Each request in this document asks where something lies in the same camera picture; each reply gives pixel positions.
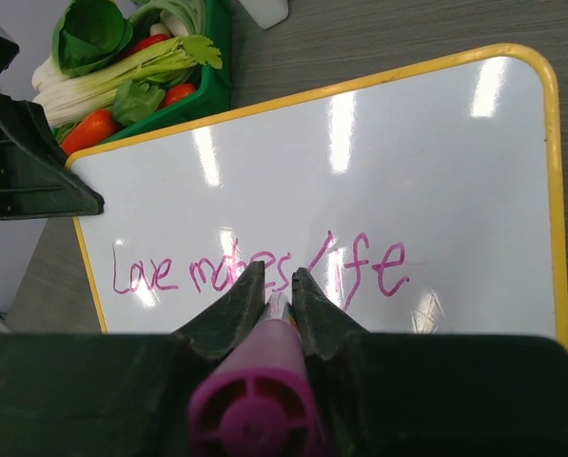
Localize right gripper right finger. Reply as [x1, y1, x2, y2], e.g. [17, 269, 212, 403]
[292, 268, 568, 456]

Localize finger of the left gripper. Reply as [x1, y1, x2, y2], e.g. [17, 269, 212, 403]
[0, 94, 105, 221]

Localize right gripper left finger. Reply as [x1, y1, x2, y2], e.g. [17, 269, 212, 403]
[0, 261, 265, 456]

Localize white marker purple cap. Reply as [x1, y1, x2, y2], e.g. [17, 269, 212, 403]
[187, 292, 337, 456]

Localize orange framed whiteboard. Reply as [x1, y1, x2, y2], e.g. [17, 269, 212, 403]
[67, 44, 568, 346]

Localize orange carrot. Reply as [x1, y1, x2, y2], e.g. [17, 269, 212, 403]
[61, 109, 122, 155]

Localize bok choy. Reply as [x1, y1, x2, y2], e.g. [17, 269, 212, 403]
[31, 1, 133, 128]

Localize red tomato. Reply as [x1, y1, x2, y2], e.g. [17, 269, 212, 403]
[160, 83, 197, 109]

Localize celery stalks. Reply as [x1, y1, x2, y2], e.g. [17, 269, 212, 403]
[68, 34, 223, 91]

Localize green plastic tray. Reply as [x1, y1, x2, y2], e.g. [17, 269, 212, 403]
[54, 0, 233, 144]

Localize green onion bundle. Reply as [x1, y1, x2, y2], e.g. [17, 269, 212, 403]
[128, 0, 206, 36]

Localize white bottle grey cap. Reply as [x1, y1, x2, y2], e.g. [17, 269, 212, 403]
[240, 0, 289, 30]

